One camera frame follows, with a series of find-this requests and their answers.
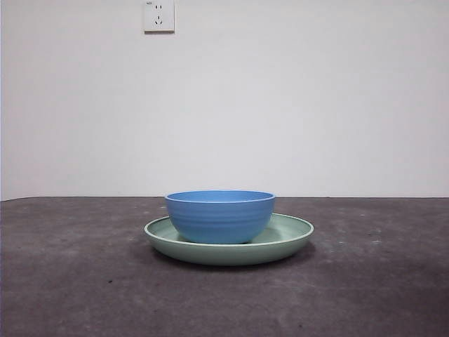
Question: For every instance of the blue ribbed bowl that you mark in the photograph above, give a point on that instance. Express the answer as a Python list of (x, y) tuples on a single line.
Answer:
[(221, 217)]

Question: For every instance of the green shallow plate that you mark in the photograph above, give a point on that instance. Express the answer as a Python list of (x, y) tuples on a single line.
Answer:
[(228, 254)]

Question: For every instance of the white wall socket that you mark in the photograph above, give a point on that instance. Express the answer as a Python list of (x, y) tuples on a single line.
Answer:
[(159, 17)]

